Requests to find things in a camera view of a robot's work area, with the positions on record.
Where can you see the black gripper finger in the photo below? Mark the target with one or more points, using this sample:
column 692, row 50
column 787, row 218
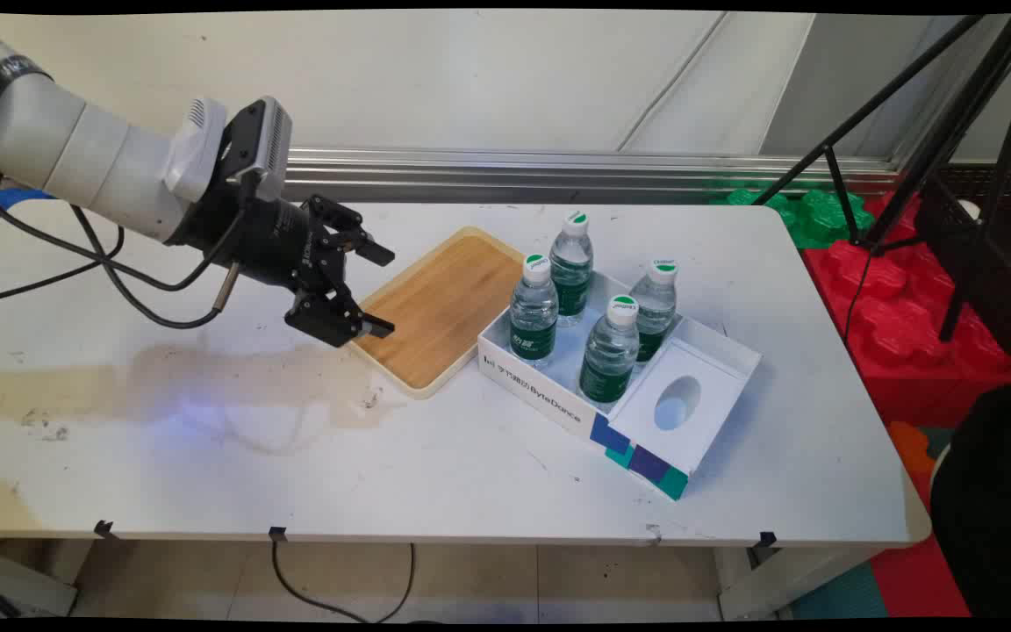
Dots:
column 349, row 235
column 330, row 318

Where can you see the black tripod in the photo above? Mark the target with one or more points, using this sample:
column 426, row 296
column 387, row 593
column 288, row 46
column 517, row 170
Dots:
column 944, row 132

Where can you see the red foam blocks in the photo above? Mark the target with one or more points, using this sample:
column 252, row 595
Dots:
column 892, row 298

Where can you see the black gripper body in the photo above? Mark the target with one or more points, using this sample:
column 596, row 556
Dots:
column 260, row 241

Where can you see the black mesh crate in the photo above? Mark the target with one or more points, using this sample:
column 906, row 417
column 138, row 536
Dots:
column 997, row 281

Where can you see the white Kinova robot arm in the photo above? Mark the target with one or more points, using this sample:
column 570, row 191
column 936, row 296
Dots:
column 75, row 149

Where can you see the wooden tray with cream rim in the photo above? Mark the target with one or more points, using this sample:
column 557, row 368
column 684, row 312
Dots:
column 444, row 307

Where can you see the clear water bottle green label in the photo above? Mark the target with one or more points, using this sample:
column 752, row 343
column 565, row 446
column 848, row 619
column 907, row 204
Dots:
column 571, row 272
column 534, row 320
column 608, row 360
column 655, row 307

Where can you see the green foam blocks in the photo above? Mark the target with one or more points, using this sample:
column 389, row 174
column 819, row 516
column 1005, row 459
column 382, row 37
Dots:
column 821, row 219

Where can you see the white table leg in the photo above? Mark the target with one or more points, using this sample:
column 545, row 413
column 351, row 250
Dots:
column 777, row 584

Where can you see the white ByteDance cardboard box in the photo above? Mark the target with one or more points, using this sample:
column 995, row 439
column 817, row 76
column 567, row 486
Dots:
column 541, row 395

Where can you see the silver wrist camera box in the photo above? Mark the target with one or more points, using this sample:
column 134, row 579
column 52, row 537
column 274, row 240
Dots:
column 270, row 145

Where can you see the aluminium rail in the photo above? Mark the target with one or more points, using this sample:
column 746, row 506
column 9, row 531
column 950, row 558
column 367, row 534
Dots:
column 470, row 171

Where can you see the orange foam piece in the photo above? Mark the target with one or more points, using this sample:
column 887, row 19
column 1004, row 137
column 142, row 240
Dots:
column 909, row 446

